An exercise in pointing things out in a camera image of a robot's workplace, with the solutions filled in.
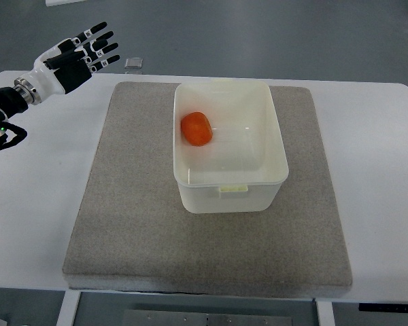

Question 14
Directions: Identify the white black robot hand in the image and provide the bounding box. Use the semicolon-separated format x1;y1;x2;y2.
24;22;120;102

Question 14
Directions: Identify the orange fruit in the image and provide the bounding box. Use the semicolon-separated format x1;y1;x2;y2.
180;111;213;147

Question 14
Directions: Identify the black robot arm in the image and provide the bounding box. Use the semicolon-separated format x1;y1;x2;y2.
0;73;57;151

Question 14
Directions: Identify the white plastic box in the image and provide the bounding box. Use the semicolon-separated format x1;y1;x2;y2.
173;79;289;214

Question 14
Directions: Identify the small clear floor plate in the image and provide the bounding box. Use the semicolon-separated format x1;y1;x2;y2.
124;58;143;70

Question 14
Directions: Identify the white object at top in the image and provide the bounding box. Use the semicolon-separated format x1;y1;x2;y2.
45;0;85;7

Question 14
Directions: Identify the grey felt mat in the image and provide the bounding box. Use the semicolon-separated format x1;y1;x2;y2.
63;82;352;297

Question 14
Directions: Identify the left white table leg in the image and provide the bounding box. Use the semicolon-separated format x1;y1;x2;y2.
56;290;81;326

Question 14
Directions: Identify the white table leg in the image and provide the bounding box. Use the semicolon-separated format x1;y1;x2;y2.
316;301;335;326
56;290;81;326

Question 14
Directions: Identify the right white table leg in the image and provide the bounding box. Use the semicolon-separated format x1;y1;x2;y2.
316;301;335;326

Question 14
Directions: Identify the black control panel strip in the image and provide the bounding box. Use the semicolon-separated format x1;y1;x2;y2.
358;303;408;314

